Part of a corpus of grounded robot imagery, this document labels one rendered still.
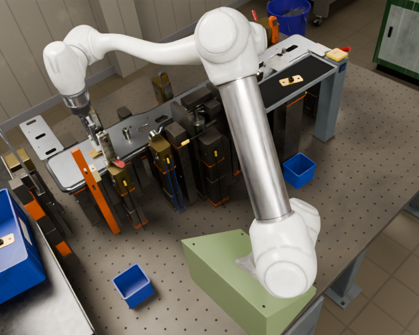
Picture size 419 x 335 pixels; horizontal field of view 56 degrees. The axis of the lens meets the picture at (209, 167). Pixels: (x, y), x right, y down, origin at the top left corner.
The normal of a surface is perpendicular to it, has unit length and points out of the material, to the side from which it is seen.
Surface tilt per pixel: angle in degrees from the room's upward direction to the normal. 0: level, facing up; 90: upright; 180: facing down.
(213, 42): 44
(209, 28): 48
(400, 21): 90
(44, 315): 0
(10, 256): 0
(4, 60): 90
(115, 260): 0
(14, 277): 90
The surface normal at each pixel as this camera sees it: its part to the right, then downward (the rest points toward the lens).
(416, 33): -0.73, 0.55
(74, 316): -0.10, -0.66
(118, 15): 0.66, 0.51
